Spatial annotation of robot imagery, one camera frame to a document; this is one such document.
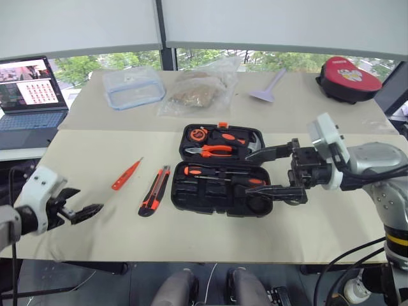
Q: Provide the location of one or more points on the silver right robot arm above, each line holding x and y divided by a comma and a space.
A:
379, 165

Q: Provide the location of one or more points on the beige table cloth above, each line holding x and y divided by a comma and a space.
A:
287, 114
127, 229

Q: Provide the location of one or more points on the lavender plastic scraper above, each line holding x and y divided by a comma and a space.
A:
263, 94

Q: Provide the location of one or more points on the black plastic tool case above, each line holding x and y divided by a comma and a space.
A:
220, 201

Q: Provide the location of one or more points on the clear container blue rimmed lid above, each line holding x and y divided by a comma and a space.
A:
134, 89

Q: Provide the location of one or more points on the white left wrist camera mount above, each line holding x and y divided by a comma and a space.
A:
39, 188

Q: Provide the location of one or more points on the open laptop computer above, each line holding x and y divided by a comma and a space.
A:
32, 121

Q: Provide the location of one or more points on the clear bag brown contents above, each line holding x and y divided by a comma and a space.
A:
197, 90

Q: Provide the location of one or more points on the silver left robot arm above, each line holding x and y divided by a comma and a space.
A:
7, 224

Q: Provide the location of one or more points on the grey rounded shape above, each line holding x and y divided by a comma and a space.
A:
175, 290
248, 288

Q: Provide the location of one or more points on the claw hammer orange black grip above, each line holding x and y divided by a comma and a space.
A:
229, 138

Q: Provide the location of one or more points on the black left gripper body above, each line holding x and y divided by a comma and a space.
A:
54, 212

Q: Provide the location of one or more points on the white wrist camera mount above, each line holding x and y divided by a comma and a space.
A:
39, 188
325, 134

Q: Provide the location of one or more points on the orange black utility knife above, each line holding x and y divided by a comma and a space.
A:
154, 194

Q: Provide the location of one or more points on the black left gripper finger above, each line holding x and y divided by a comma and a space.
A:
68, 193
86, 213

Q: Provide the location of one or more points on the orange voltage tester pen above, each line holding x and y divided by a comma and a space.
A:
122, 178

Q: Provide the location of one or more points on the red black heart shaped case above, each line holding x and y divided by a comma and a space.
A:
347, 78

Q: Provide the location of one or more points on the dark window frame post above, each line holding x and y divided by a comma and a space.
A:
167, 57

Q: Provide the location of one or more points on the black roll in case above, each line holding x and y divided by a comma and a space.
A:
259, 206

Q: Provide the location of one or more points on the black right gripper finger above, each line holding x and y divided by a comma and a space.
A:
267, 152
280, 192

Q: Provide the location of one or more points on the white roller blind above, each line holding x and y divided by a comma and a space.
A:
79, 22
287, 22

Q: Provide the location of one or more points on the orange black tape measure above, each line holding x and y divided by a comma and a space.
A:
197, 134

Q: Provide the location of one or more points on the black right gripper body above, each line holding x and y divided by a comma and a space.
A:
306, 165

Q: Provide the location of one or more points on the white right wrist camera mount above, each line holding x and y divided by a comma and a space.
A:
325, 134

